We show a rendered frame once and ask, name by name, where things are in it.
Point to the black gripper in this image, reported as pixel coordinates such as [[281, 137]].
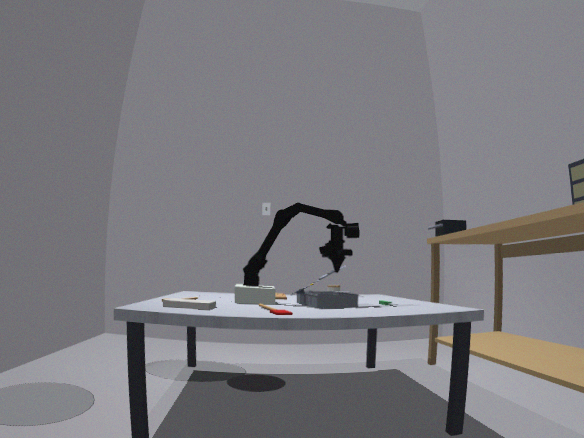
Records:
[[337, 257]]

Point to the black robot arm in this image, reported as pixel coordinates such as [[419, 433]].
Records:
[[281, 219]]

